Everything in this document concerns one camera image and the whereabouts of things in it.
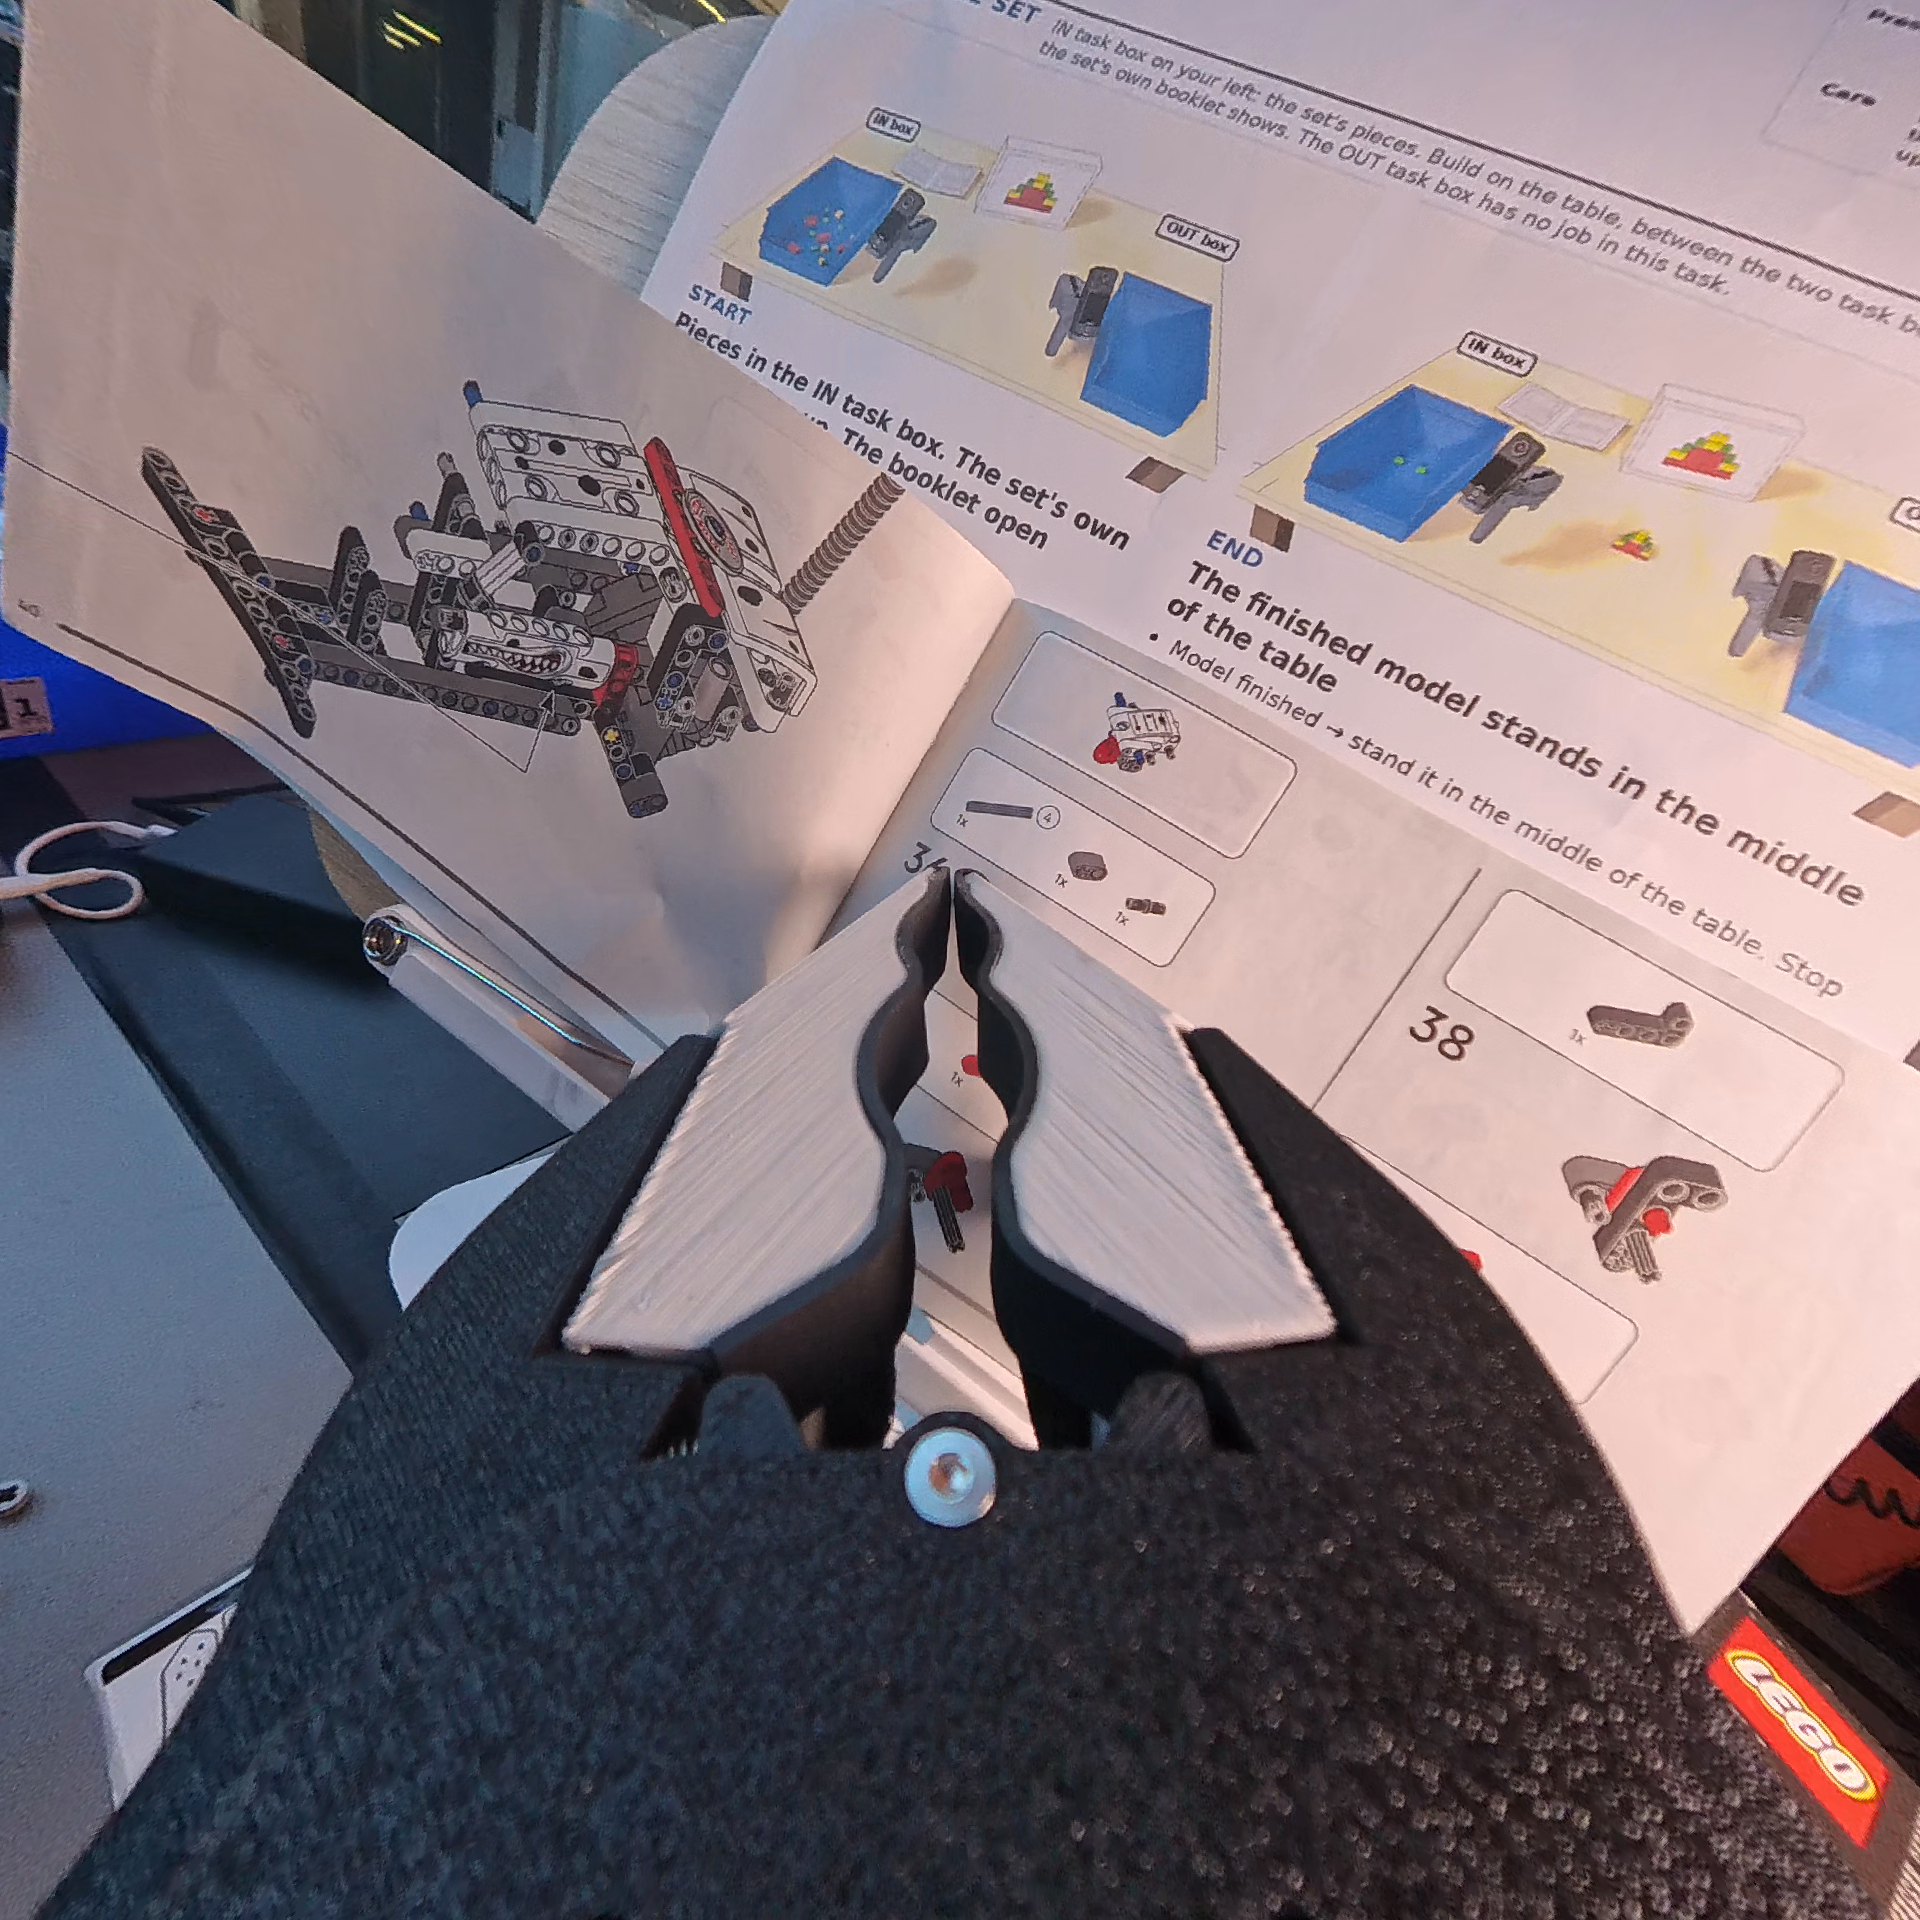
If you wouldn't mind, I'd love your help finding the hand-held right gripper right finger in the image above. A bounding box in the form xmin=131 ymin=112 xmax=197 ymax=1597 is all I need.
xmin=953 ymin=877 xmax=1340 ymax=1357

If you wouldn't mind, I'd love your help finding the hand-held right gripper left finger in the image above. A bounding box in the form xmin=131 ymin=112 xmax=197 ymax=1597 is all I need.
xmin=559 ymin=871 xmax=958 ymax=1362

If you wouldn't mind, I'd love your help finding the toy instruction booklet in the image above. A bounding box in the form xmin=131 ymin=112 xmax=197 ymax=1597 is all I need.
xmin=0 ymin=0 xmax=1920 ymax=1641

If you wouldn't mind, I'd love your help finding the grey desk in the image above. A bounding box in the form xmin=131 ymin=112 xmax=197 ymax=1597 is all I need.
xmin=0 ymin=897 xmax=366 ymax=1920

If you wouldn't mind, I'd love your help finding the white book stand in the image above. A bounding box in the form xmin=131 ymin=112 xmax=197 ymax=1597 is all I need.
xmin=307 ymin=13 xmax=1040 ymax=1452

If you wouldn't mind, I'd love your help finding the white sticker sheet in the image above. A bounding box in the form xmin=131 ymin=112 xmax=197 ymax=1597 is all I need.
xmin=79 ymin=1564 xmax=252 ymax=1812

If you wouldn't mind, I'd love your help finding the toy truck box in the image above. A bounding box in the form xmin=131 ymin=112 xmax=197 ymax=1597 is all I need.
xmin=1698 ymin=1377 xmax=1920 ymax=1896

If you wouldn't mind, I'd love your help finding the printed instruction sheet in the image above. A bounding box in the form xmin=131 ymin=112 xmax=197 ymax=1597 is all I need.
xmin=635 ymin=0 xmax=1920 ymax=1071

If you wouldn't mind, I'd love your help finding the white cable loop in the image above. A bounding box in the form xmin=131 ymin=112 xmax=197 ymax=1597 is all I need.
xmin=0 ymin=819 xmax=179 ymax=925

